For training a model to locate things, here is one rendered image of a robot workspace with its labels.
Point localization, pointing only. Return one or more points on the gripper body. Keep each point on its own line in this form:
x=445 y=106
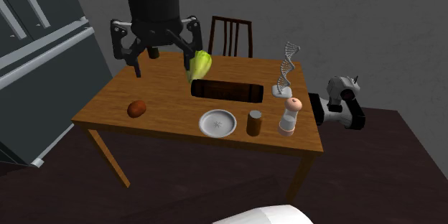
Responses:
x=154 y=13

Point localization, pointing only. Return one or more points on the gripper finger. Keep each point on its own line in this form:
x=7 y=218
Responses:
x=119 y=41
x=195 y=37

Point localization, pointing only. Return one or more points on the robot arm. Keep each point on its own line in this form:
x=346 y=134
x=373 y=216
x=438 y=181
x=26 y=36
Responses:
x=341 y=113

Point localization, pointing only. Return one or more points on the green lettuce head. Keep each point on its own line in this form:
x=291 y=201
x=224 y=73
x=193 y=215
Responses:
x=200 y=65

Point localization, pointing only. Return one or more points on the small dark cylinder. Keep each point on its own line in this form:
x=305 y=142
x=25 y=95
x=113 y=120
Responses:
x=153 y=52

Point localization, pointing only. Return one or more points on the dark wooden chair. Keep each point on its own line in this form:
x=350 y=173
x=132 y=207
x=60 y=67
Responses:
x=247 y=39

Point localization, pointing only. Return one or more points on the wooden table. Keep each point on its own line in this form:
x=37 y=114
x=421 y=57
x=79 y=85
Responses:
x=168 y=97

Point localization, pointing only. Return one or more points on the brown potato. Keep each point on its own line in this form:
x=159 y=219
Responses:
x=136 y=108

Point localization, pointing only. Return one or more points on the white plate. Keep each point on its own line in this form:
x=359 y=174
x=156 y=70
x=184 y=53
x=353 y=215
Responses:
x=217 y=124

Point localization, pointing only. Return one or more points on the dark grey refrigerator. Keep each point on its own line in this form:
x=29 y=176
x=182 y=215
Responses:
x=42 y=86

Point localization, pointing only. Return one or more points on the white helix figure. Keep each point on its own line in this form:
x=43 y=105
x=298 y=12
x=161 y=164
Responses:
x=285 y=72

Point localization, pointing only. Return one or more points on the brown jar with grey lid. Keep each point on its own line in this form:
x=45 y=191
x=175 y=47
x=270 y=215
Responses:
x=254 y=125

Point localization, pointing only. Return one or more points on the pink and white pepper mill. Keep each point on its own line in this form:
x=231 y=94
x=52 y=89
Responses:
x=289 y=120

